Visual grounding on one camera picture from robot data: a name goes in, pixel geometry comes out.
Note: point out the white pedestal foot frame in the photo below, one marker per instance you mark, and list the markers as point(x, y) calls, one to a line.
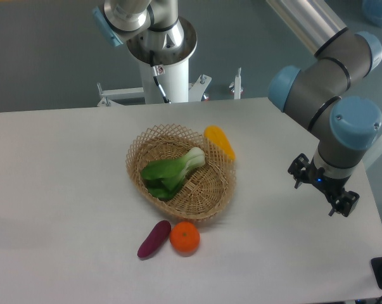
point(165, 88)

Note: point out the orange mandarin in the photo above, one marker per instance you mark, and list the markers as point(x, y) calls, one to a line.
point(185, 237)

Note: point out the blue plastic bag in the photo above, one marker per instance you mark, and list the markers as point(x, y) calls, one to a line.
point(372, 10)

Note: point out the purple sweet potato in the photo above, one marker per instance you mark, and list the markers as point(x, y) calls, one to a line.
point(155, 239)

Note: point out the woven wicker basket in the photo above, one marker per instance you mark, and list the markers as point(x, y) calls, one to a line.
point(206, 190)

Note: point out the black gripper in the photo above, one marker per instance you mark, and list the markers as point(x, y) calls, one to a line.
point(341, 201)

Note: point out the yellow orange pepper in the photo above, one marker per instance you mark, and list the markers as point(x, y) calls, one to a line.
point(219, 138)

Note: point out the green bok choy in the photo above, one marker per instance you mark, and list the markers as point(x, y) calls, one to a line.
point(165, 178)

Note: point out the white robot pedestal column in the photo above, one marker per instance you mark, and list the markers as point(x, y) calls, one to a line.
point(160, 51)

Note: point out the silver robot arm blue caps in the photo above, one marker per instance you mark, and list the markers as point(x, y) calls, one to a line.
point(345, 127)

